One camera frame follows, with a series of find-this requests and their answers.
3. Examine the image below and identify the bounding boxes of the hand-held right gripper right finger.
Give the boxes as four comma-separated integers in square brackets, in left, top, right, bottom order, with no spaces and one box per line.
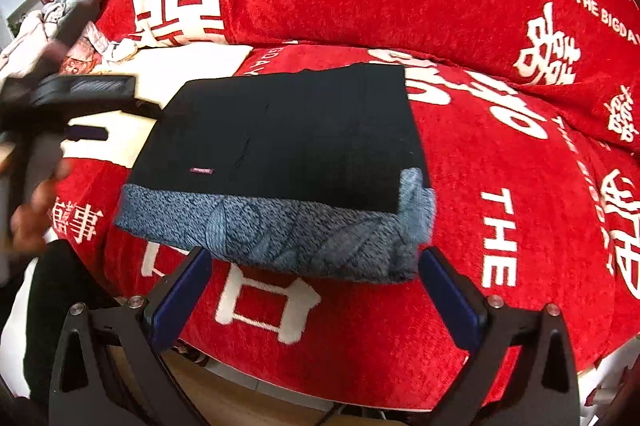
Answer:
[418,248,581,426]

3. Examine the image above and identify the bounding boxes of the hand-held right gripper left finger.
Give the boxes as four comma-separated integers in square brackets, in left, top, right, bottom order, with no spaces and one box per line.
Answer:
[47,246,214,426]

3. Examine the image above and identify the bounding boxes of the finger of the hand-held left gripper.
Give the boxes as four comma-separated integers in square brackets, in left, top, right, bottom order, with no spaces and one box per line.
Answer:
[37,74,137,103]
[62,125,110,143]

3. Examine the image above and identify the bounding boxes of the black pants with grey lining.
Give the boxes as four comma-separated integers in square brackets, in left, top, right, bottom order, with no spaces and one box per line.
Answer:
[114,63,437,285]

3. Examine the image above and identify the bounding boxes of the person's left hand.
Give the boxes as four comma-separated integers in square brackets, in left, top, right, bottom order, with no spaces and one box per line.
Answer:
[9,170,69,255]

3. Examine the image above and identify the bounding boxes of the pile of light clothes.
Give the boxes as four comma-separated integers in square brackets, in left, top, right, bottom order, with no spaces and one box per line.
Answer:
[0,0,140,74]

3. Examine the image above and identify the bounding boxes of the white furniture frame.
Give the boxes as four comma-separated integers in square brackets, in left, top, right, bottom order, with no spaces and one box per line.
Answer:
[577,340,640,409]

